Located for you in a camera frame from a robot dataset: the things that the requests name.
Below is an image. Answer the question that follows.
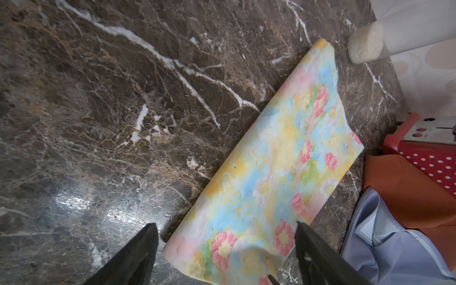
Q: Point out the glass jar with white powder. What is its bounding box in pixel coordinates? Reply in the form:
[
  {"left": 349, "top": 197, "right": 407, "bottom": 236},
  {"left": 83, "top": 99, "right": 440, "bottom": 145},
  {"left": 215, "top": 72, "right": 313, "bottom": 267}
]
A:
[{"left": 348, "top": 1, "right": 456, "bottom": 64}]

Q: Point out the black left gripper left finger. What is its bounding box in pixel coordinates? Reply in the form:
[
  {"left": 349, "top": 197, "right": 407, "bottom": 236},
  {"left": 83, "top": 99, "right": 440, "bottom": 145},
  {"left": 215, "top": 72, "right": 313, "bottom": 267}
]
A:
[{"left": 84, "top": 223, "right": 159, "bottom": 285}]

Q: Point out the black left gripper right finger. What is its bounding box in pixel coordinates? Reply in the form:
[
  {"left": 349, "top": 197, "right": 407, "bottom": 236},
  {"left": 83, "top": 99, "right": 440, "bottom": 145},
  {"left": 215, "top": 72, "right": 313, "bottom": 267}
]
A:
[{"left": 294, "top": 222, "right": 369, "bottom": 285}]

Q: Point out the rust orange skirt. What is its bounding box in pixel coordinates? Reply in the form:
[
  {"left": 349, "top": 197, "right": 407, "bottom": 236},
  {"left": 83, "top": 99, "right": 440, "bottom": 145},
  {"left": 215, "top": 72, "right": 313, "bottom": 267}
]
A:
[{"left": 363, "top": 155, "right": 456, "bottom": 271}]

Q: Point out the red polka dot toaster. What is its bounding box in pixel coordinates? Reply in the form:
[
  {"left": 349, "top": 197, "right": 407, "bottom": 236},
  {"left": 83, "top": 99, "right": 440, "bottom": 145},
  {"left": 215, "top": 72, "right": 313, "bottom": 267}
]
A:
[{"left": 382, "top": 112, "right": 456, "bottom": 197}]

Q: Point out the lavender purple skirt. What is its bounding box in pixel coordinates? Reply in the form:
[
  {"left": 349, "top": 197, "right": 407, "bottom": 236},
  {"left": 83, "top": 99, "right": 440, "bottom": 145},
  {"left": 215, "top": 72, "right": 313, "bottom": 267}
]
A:
[{"left": 341, "top": 188, "right": 456, "bottom": 285}]

